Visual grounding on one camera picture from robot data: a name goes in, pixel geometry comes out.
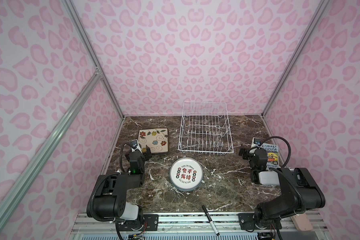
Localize white round plate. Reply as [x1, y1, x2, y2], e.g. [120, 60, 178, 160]
[170, 158, 204, 192]

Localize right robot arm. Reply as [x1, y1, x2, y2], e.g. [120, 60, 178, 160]
[239, 147, 325, 229]

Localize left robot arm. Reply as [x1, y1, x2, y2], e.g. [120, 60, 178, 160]
[87, 148, 152, 226]

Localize The 143-Storey Treehouse book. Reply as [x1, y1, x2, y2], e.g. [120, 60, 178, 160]
[261, 143, 279, 170]

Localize black marker pen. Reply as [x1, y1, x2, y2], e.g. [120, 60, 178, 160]
[201, 205, 220, 236]

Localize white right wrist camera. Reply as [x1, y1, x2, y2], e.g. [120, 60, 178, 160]
[249, 138, 262, 154]

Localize white wire dish rack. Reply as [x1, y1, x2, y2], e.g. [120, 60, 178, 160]
[178, 102, 234, 155]

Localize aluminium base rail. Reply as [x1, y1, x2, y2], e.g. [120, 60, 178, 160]
[69, 211, 332, 240]

